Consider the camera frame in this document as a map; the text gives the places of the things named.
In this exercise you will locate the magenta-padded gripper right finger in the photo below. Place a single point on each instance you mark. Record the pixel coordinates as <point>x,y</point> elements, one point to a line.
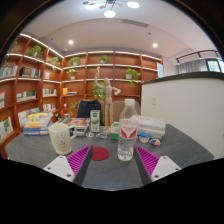
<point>148,160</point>

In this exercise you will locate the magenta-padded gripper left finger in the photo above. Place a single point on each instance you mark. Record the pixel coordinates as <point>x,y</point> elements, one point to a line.
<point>78,160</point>

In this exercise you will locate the clear plastic water bottle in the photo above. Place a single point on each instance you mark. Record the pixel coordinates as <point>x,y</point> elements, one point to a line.
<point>128,133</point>

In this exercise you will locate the blue orange badge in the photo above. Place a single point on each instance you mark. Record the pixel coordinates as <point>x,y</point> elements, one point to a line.
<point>155,142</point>

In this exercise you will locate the white orange badge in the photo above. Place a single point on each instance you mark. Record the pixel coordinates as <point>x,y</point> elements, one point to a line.
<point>143,139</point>

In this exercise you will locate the flat round red coaster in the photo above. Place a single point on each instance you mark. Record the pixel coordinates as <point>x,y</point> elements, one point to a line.
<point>101,154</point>

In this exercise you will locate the blue flat pack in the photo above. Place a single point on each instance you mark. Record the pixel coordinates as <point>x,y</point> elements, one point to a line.
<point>145,135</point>

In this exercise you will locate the small round badge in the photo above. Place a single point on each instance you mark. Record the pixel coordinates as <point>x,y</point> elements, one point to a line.
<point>101,135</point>
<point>90,134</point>

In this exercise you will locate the white ceramic mug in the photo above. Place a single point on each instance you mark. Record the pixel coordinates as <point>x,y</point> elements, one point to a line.
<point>60,138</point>

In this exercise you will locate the white tissue pack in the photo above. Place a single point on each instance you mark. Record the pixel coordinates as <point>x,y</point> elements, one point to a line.
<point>153,132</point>
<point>151,122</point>

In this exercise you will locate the stack of dark books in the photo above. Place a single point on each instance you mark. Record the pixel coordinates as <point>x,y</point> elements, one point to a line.
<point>78,123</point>

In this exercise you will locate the tall green white carton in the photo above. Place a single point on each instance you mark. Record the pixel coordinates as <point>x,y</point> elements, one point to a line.
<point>95,120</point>

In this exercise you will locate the small green white box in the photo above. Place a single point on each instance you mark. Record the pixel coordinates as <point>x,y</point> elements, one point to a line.
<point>114,130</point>

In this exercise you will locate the small potted plant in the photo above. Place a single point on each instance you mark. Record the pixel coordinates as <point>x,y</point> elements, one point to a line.
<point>72,108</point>

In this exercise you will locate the dark blue backpack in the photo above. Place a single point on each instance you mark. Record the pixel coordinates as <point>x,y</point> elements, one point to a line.
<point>88,108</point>

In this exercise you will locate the stack of colourful books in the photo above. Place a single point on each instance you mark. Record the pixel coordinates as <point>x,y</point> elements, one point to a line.
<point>36,125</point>

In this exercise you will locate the tan chair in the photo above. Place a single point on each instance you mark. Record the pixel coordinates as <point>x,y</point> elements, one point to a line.
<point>116,111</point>

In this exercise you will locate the wooden artist mannequin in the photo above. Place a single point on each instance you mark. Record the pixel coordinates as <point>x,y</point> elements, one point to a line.
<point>107,96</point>

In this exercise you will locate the wooden shelf unit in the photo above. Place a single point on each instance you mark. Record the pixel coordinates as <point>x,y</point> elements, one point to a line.
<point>33,86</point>

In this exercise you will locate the grey curtain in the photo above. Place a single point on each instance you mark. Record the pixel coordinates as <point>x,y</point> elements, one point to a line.
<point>191,66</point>

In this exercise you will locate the window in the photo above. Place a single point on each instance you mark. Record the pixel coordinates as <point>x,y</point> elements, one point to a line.
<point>213,65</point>

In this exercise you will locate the recessed ceiling light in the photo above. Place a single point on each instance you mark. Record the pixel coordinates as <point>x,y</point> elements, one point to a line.
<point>71,42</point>
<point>155,45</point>

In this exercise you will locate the ceiling air vent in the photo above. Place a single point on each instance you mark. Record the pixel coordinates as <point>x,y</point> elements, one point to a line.
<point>134,23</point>

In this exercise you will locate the ceiling chandelier lamp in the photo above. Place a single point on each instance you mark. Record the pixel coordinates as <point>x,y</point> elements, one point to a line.
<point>109,13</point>

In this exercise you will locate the white wall switch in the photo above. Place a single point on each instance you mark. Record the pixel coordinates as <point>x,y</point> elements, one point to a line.
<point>153,101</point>

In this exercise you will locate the black track light rail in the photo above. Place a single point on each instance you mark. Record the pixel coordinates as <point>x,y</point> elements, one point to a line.
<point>196,53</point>

